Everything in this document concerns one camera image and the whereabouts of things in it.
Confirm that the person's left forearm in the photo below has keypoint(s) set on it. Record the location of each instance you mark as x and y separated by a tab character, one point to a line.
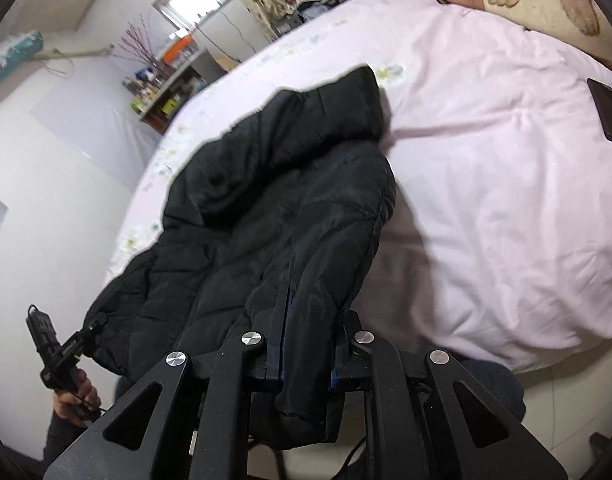
61	442

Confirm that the orange storage box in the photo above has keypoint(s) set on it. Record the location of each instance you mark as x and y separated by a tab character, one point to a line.
177	49

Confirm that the bear print plush blanket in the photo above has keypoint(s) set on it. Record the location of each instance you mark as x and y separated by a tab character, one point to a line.
541	0

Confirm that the person's left hand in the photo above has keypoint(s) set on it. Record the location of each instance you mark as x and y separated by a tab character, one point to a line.
68	405

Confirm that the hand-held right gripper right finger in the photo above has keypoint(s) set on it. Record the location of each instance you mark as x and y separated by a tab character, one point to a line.
348	375

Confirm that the black hooded puffer jacket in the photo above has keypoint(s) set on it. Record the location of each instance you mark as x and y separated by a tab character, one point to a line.
276	200

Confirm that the teal covered air conditioner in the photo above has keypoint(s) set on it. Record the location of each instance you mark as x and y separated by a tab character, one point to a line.
11	57

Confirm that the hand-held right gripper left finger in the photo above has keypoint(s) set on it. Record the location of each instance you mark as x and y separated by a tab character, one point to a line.
273	365

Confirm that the black smartphone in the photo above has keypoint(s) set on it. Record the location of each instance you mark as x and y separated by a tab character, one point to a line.
608	110

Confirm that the bed with pink floral sheet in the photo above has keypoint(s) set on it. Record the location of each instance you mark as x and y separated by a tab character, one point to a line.
486	210

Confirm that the vase of pink branches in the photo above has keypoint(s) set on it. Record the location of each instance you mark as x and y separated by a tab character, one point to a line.
136	47

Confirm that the cluttered wooden shelf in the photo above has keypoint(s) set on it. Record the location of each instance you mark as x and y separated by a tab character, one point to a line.
168	97

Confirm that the white cabinet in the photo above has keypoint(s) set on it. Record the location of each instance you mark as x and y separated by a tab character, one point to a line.
213	62

